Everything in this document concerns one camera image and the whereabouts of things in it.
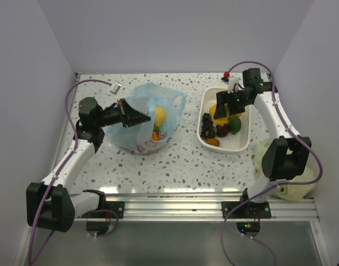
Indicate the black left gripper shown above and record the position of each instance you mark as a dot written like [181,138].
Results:
[128,116]

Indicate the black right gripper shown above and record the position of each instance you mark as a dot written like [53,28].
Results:
[224,97]

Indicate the orange fake pineapple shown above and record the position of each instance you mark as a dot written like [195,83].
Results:
[156,134]

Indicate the light blue plastic bag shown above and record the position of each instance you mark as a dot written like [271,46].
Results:
[145,98]

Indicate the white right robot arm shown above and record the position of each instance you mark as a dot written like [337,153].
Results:
[287,154]

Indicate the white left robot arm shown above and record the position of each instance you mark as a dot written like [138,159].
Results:
[49,204]

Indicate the dark green fake lime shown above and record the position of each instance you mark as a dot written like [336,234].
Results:
[234,124]

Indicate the dark brown fake mangosteen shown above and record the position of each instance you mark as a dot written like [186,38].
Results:
[222,130]

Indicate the dark purple fake grapes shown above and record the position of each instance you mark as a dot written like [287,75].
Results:
[208,130]

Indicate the brown fake kiwi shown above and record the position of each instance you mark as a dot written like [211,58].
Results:
[213,142]

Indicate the white perforated plastic basket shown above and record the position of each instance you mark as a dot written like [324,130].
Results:
[232,143]

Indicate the left round controller board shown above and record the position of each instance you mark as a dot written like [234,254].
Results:
[98,229]

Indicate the round controller board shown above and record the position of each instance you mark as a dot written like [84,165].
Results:
[249,228]
[98,229]

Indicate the right round controller board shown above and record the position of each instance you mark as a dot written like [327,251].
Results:
[249,228]

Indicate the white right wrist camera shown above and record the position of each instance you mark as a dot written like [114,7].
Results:
[233,84]

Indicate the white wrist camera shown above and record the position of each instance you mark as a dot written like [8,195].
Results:
[233,84]
[115,88]

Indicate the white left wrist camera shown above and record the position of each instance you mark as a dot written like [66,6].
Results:
[115,88]

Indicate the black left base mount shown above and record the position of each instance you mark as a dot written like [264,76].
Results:
[116,206]

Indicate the aluminium front rail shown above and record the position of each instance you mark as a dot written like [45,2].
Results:
[208,207]

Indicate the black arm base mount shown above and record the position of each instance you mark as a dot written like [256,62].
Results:
[245,210]

